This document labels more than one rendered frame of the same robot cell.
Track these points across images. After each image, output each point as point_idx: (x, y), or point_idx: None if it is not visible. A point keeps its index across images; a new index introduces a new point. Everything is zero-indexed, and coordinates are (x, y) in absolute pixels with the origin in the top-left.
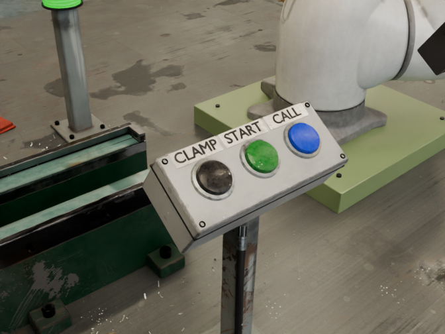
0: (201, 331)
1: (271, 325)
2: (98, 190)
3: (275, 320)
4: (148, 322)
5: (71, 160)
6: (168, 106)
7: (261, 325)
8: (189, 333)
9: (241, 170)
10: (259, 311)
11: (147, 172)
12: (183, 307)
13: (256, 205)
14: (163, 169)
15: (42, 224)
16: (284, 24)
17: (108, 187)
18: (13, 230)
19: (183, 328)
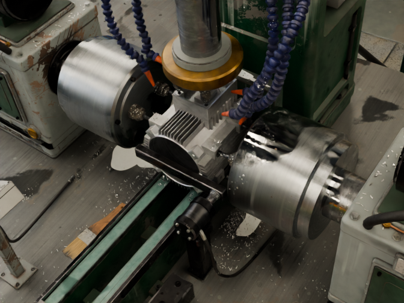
0: (35, 275)
1: (2, 288)
2: (82, 274)
3: (0, 291)
4: (60, 272)
5: (107, 293)
6: None
7: (6, 286)
8: (40, 273)
9: None
10: (8, 294)
11: (59, 296)
12: (45, 285)
13: None
14: (8, 181)
15: (95, 239)
16: None
17: (77, 278)
18: (110, 238)
19: (43, 274)
